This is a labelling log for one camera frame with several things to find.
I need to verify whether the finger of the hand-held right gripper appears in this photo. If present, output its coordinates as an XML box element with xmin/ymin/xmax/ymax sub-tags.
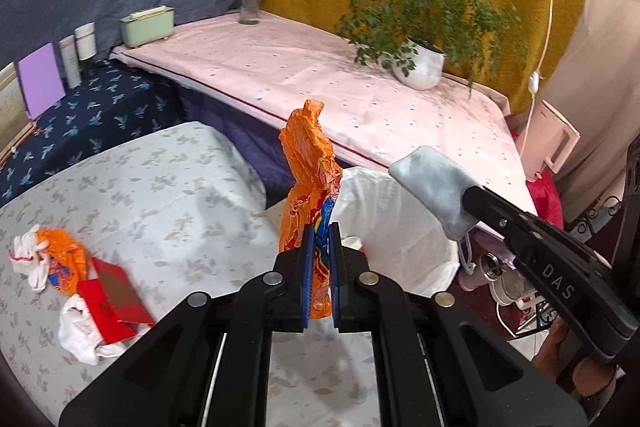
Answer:
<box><xmin>462</xmin><ymin>185</ymin><xmax>541</xmax><ymax>268</ymax></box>

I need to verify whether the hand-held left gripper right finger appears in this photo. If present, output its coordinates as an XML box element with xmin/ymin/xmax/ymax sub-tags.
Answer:
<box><xmin>327</xmin><ymin>221</ymin><xmax>588</xmax><ymax>427</ymax></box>

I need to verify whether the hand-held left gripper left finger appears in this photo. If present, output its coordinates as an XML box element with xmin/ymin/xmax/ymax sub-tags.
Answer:
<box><xmin>59</xmin><ymin>224</ymin><xmax>317</xmax><ymax>427</ymax></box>

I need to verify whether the bin with white plastic bag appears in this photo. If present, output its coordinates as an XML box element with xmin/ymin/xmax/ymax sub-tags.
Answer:
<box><xmin>265</xmin><ymin>166</ymin><xmax>461</xmax><ymax>300</ymax></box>

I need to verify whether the orange snack wrapper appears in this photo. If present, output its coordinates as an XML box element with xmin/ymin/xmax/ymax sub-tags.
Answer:
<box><xmin>37</xmin><ymin>228</ymin><xmax>93</xmax><ymax>295</ymax></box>
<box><xmin>278</xmin><ymin>99</ymin><xmax>343</xmax><ymax>320</ymax></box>

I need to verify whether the person's right hand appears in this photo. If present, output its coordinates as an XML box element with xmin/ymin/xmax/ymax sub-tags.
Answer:
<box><xmin>532</xmin><ymin>322</ymin><xmax>618</xmax><ymax>410</ymax></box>

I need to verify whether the red cloth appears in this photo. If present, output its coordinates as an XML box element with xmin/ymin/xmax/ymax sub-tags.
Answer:
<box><xmin>525</xmin><ymin>167</ymin><xmax>566</xmax><ymax>230</ymax></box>

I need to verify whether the steel thermos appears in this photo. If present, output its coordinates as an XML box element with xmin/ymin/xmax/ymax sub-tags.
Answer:
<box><xmin>460</xmin><ymin>252</ymin><xmax>506</xmax><ymax>293</ymax></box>

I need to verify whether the white round appliance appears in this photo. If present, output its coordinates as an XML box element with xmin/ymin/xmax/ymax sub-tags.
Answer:
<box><xmin>487</xmin><ymin>277</ymin><xmax>531</xmax><ymax>308</ymax></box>

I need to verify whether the black metal rack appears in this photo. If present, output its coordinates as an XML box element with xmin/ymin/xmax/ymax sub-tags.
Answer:
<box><xmin>565</xmin><ymin>147</ymin><xmax>640</xmax><ymax>268</ymax></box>

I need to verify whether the purple cloth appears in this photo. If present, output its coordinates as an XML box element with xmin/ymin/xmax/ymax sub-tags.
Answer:
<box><xmin>177</xmin><ymin>84</ymin><xmax>391</xmax><ymax>202</ymax></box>

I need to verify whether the green plant in white pot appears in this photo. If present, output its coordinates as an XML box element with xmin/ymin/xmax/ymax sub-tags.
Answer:
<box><xmin>312</xmin><ymin>0</ymin><xmax>531</xmax><ymax>100</ymax></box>

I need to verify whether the beige cloth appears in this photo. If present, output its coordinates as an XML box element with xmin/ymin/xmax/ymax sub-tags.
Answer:
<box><xmin>540</xmin><ymin>0</ymin><xmax>640</xmax><ymax>218</ymax></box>

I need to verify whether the pink cloth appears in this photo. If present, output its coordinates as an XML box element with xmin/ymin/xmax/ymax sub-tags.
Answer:
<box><xmin>110</xmin><ymin>11</ymin><xmax>538</xmax><ymax>218</ymax></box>

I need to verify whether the red box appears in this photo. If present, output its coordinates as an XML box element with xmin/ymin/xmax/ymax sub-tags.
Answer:
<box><xmin>76</xmin><ymin>257</ymin><xmax>156</xmax><ymax>343</ymax></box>

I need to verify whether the white crumpled cloth lower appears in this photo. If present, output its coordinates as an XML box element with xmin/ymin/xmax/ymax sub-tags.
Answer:
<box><xmin>59</xmin><ymin>294</ymin><xmax>151</xmax><ymax>365</ymax></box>

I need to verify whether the navy floral cloth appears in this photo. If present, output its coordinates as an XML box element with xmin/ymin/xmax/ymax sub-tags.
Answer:
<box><xmin>0</xmin><ymin>59</ymin><xmax>183</xmax><ymax>208</ymax></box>

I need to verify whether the white sock with red stripe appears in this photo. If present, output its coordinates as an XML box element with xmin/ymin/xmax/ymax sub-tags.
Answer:
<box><xmin>7</xmin><ymin>224</ymin><xmax>51</xmax><ymax>293</ymax></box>

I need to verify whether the green tissue box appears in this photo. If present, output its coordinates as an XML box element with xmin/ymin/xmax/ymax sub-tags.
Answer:
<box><xmin>119</xmin><ymin>6</ymin><xmax>176</xmax><ymax>48</ymax></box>

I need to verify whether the white cosmetic tube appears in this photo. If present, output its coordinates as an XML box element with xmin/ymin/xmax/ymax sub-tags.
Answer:
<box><xmin>58</xmin><ymin>36</ymin><xmax>82</xmax><ymax>90</ymax></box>

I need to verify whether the white cosmetic bottle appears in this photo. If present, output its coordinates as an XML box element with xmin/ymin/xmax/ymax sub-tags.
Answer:
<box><xmin>74</xmin><ymin>23</ymin><xmax>98</xmax><ymax>78</ymax></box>

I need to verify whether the purple card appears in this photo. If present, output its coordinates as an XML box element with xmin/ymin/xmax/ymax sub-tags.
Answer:
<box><xmin>17</xmin><ymin>43</ymin><xmax>66</xmax><ymax>120</ymax></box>

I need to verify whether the beige booklet on stand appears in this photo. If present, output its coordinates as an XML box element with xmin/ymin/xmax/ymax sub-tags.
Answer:
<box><xmin>0</xmin><ymin>62</ymin><xmax>36</xmax><ymax>158</ymax></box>

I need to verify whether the white cable with switch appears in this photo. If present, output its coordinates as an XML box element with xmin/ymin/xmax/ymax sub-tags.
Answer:
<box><xmin>517</xmin><ymin>0</ymin><xmax>558</xmax><ymax>158</ymax></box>

